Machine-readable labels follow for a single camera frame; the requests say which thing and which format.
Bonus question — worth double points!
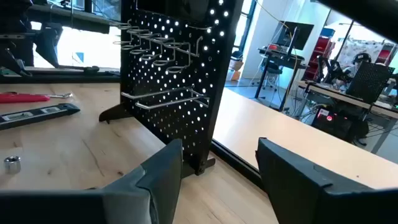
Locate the chrome multi-ring tool rack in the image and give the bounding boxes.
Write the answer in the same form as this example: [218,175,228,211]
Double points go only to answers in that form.
[109,19,200,75]

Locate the light wood table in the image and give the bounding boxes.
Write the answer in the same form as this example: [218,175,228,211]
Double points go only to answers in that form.
[212,86,398,190]

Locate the red shelving unit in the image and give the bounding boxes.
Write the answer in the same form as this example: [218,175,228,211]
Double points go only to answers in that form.
[303,35,336,82]

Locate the black torpedo level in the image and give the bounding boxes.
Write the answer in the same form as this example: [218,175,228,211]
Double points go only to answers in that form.
[0,103,81,131]

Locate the blue storage box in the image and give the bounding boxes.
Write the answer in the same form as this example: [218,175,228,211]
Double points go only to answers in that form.
[320,27,336,39]

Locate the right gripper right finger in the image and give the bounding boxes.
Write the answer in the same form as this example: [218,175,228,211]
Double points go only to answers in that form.
[255,137,398,224]

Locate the computer tower red light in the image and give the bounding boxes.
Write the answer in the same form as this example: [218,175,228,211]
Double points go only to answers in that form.
[312,105,371,142]

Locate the black metal pegboard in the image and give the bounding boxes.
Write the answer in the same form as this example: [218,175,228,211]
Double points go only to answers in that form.
[98,0,246,180]

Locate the long wooden desk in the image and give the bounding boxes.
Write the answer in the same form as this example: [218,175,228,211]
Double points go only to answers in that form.
[295,79,398,155]

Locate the black computer monitor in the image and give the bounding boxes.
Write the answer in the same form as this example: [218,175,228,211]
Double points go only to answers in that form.
[274,20,315,51]

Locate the person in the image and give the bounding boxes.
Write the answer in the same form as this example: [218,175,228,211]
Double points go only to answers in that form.
[337,52,374,90]

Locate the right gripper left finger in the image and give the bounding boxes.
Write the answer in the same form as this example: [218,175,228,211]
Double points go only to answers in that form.
[0,139,184,224]

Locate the brown cardboard box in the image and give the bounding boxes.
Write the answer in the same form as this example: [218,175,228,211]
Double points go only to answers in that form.
[228,58,245,82]

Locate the black desk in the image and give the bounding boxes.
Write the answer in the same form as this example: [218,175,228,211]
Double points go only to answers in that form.
[254,46,309,112]

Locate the chrome socket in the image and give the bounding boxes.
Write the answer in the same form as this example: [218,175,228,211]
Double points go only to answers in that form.
[3,155,22,175]

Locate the black mesh chair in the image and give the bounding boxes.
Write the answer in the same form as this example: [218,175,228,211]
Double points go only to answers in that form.
[345,60,396,106]

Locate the chrome U-shaped wire hook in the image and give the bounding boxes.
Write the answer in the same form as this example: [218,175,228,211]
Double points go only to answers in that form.
[185,23,213,32]

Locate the chrome double prong hook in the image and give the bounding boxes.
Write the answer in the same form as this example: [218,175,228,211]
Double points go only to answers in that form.
[120,86,211,111]

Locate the red handled tool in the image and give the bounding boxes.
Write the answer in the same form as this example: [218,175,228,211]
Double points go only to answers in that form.
[0,92,51,105]

